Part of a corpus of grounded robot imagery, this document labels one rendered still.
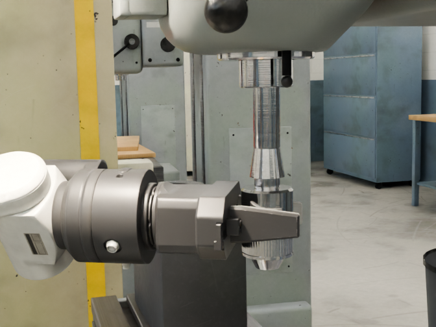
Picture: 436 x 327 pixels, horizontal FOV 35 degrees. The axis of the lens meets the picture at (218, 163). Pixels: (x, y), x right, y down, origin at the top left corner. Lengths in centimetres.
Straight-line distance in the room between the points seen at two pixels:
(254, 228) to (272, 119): 10
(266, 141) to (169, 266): 37
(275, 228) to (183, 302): 38
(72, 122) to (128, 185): 170
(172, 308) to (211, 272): 7
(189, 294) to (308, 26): 49
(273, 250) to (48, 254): 21
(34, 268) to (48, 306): 172
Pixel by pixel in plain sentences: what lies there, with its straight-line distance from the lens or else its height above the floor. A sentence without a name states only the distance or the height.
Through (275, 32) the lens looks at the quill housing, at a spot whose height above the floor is 132.
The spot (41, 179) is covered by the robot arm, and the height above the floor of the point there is 120.
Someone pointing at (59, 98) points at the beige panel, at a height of 123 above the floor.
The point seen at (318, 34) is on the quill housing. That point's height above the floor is 132.
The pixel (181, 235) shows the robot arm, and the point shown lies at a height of 116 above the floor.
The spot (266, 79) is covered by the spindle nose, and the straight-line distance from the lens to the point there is 60.
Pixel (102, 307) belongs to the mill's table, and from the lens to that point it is 117.
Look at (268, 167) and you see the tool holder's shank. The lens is 61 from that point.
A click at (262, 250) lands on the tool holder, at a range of 62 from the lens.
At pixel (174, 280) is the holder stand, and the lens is 95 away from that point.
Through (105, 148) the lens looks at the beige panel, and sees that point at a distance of 233.
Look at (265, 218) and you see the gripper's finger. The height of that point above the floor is 117.
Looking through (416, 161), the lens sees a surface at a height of 44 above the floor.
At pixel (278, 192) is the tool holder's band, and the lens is 61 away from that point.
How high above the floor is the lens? 129
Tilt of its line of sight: 7 degrees down
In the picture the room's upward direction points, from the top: 1 degrees counter-clockwise
